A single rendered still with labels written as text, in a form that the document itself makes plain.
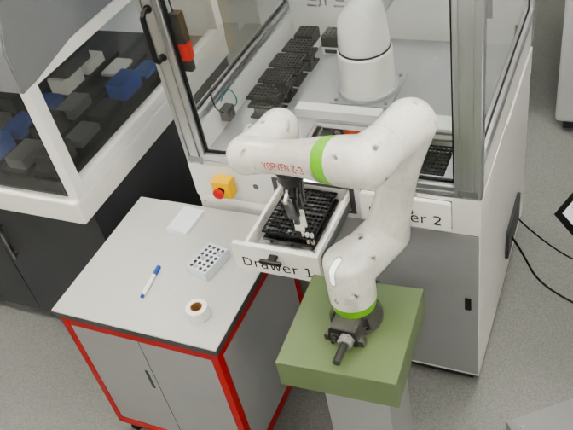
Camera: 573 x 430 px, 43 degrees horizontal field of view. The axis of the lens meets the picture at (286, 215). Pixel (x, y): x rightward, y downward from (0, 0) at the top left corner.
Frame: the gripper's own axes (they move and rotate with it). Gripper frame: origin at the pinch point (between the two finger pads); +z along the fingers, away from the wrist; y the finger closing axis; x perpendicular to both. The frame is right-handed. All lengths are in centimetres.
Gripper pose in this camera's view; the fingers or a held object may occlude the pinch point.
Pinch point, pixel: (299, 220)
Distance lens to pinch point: 220.4
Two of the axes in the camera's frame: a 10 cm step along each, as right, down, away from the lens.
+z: 1.7, 7.3, 6.6
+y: -3.5, 6.8, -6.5
